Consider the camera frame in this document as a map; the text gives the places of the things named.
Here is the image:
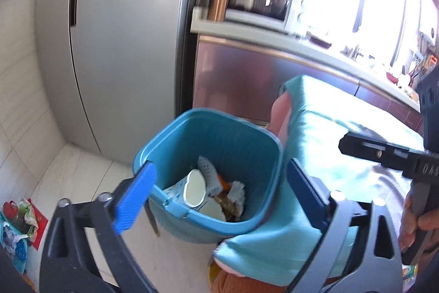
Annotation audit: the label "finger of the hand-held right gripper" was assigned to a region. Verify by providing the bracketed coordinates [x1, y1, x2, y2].
[338, 132, 426, 176]

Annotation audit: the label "brown wrapper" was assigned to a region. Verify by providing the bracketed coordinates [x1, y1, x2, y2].
[214, 193, 243, 221]

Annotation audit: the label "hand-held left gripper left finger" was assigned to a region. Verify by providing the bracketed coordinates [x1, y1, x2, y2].
[39, 161, 158, 293]

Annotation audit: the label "red and teal package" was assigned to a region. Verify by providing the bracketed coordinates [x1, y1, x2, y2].
[0, 198, 49, 277]

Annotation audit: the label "polka dot paper cup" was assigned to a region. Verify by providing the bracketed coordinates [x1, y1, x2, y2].
[162, 168, 207, 209]

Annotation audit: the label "small white tissue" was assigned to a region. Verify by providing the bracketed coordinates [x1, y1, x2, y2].
[227, 180, 246, 211]

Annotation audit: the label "white microwave oven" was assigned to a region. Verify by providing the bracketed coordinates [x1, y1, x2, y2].
[224, 0, 300, 32]

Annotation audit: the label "blue plastic trash bin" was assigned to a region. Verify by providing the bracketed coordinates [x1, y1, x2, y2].
[133, 108, 284, 244]

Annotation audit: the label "brown base cabinets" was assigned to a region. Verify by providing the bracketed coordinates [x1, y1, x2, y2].
[192, 34, 426, 136]

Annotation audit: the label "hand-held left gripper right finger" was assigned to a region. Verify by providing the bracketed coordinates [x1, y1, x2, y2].
[286, 158, 403, 293]

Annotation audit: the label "person's right hand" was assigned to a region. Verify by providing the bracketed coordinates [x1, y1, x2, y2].
[398, 192, 439, 255]

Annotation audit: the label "large white tissue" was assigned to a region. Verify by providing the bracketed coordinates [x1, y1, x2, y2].
[197, 155, 224, 196]

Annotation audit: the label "silver refrigerator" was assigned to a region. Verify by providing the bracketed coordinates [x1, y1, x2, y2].
[36, 0, 202, 157]

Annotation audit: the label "dark red food container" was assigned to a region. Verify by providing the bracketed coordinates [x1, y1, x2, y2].
[309, 34, 333, 48]

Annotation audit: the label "pink cloth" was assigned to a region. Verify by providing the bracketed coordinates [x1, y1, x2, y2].
[269, 95, 292, 140]

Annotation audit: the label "teal and grey printed blanket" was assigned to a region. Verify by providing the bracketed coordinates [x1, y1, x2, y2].
[213, 75, 426, 280]

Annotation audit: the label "orange cloth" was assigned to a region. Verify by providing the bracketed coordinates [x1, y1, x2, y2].
[209, 265, 287, 293]

